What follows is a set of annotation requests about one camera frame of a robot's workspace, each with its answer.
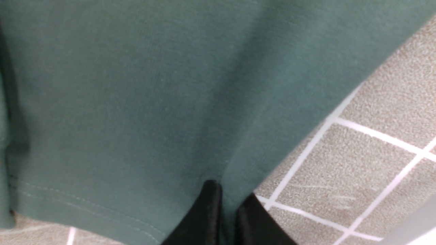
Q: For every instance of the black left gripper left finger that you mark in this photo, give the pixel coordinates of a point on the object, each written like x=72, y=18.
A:
x=201, y=224

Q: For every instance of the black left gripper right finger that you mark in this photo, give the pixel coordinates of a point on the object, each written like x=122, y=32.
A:
x=254, y=226

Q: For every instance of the green long-sleeve top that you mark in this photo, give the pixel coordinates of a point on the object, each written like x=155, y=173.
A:
x=115, y=112

